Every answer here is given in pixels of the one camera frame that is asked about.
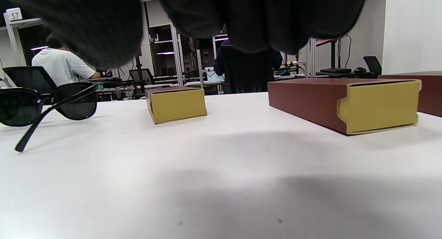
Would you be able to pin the person's right hand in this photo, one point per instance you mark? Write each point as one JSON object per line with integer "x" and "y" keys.
{"x": 241, "y": 18}

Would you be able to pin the brown storage box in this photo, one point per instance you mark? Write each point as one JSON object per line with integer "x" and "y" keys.
{"x": 304, "y": 101}
{"x": 176, "y": 106}
{"x": 431, "y": 94}

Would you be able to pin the black sunglasses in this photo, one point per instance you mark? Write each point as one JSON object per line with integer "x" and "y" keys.
{"x": 77, "y": 106}

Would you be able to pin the black keyboard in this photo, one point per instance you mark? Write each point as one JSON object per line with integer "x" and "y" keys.
{"x": 335, "y": 70}

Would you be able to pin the black computer mouse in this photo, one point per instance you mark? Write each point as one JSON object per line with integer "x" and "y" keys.
{"x": 360, "y": 70}

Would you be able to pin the white board panel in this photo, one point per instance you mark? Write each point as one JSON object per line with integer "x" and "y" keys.
{"x": 414, "y": 31}

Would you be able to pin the white sign plate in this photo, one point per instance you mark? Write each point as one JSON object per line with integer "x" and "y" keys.
{"x": 13, "y": 15}

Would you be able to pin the aluminium frame post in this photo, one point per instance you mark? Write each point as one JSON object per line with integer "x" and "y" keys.
{"x": 178, "y": 59}

